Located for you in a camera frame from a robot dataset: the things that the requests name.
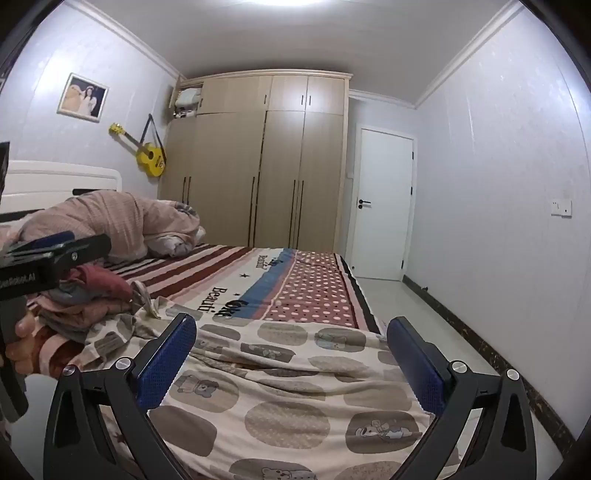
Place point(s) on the dark baseboard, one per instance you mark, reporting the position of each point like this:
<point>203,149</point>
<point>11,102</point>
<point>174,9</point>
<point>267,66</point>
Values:
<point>498,350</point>

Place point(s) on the yellow guitar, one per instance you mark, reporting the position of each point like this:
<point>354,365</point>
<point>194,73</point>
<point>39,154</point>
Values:
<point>148,159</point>

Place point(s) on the beige wooden wardrobe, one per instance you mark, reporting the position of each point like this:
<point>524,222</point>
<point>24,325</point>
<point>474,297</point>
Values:
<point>277,184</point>

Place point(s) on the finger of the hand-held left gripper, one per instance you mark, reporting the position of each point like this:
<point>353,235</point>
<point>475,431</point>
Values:
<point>87,249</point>
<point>51,240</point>

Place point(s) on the pink quilt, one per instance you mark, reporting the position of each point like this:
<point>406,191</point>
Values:
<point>115,221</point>

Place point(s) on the white door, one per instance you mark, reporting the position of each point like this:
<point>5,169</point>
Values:
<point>383,175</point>

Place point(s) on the cream cartoon print pants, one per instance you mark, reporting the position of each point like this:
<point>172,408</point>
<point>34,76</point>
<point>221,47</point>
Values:
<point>286,392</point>

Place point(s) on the white wall socket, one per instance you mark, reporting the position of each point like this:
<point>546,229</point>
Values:
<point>562,208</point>

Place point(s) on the pile of clothes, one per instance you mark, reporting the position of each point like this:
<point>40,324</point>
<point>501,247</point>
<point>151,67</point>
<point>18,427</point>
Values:
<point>83,300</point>

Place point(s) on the person's left hand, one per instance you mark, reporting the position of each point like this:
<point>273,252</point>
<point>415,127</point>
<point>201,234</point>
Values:
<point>23,357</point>

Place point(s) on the framed wall photo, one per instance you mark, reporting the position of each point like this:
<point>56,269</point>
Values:
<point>83,97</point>

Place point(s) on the printed striped bed blanket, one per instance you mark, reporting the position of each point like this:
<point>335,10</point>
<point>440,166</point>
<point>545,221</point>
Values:
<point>277,295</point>

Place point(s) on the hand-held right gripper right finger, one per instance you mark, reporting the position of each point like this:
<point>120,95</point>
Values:
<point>415,364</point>

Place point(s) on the white headboard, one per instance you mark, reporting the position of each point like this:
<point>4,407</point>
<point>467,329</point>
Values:
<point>55,177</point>

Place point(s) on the white folded bedding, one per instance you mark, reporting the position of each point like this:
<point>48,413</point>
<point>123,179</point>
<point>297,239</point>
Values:
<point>187,99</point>

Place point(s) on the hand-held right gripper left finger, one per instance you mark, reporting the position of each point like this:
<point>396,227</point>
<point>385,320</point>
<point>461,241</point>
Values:
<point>166,364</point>

